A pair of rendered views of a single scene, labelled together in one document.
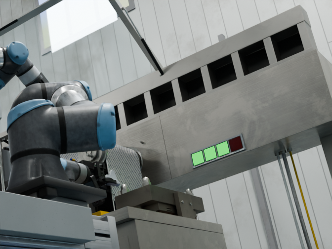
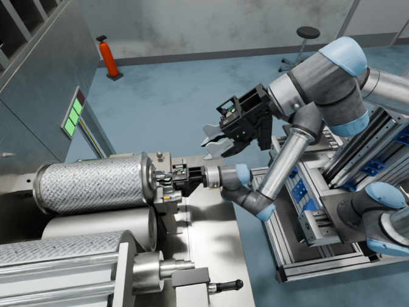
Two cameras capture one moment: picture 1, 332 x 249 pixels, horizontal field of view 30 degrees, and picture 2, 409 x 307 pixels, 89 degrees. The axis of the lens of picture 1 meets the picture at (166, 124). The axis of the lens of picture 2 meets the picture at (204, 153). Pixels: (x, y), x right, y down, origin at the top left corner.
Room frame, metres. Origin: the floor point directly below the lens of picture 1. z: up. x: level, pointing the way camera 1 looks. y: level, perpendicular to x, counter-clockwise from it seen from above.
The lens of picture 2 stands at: (2.38, 0.65, 1.76)
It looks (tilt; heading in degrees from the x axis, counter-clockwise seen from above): 53 degrees down; 235
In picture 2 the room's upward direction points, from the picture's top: straight up
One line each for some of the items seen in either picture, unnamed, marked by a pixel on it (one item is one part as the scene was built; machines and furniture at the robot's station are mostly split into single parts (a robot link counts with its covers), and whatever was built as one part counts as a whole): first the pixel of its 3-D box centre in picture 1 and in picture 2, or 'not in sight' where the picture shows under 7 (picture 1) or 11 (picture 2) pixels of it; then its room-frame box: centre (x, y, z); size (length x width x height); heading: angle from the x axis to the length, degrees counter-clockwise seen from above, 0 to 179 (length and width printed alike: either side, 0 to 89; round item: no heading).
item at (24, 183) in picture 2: not in sight; (27, 182); (2.59, 0.17, 1.28); 0.06 x 0.05 x 0.02; 152
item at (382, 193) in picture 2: not in sight; (378, 200); (1.61, 0.77, 0.98); 0.13 x 0.12 x 0.14; 38
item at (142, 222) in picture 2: not in sight; (105, 234); (2.50, 0.36, 1.18); 0.26 x 0.12 x 0.12; 152
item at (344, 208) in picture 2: not in sight; (360, 210); (1.60, 0.76, 0.87); 0.15 x 0.15 x 0.10
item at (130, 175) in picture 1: (127, 184); not in sight; (2.41, 0.20, 1.11); 0.23 x 0.01 x 0.18; 152
